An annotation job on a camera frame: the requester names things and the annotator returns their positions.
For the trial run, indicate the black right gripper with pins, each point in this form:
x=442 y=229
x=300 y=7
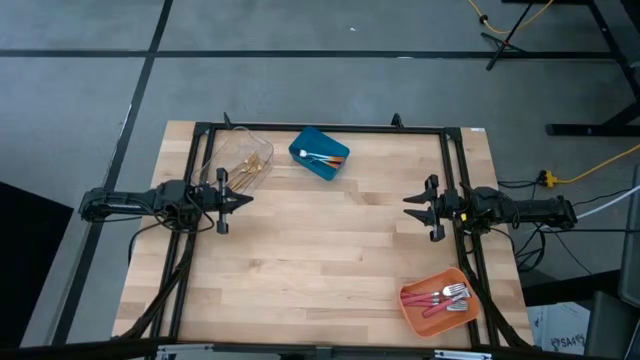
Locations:
x=455 y=207

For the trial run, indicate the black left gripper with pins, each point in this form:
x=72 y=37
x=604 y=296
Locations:
x=205 y=199

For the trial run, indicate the gold wooden cutlery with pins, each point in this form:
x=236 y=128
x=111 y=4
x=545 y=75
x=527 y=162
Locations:
x=245 y=167

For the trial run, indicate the blue plastic bin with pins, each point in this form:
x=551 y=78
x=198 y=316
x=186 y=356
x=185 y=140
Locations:
x=315 y=139

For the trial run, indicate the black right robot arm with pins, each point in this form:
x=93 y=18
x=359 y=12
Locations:
x=530 y=210

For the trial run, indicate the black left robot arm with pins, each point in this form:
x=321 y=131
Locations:
x=120 y=202

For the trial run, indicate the clear plastic bin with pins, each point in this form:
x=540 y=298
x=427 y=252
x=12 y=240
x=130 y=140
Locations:
x=230 y=145

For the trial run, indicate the orange plastic bin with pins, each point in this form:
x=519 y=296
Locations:
x=435 y=327

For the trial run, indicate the black front crossbar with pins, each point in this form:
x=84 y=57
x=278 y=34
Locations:
x=270 y=347

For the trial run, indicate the white printed cardboard box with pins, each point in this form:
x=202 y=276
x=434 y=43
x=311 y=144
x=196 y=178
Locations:
x=555 y=325

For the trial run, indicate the black tripod stand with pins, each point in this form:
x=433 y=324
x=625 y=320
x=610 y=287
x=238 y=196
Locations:
x=505 y=44

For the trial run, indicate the dark grey cabinet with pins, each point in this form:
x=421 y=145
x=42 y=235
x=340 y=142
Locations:
x=631 y=240

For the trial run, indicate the black floor mat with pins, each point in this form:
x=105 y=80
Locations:
x=30 y=260

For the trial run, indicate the dark grey case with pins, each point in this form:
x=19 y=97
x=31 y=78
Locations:
x=610 y=330

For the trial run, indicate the black frame bracket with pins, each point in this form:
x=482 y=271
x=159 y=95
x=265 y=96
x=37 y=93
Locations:
x=397 y=121
x=227 y=120

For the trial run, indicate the black aluminium table frame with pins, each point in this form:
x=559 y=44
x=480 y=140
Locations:
x=277 y=128

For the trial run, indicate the black standing desk frame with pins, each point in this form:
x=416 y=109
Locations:
x=590 y=130

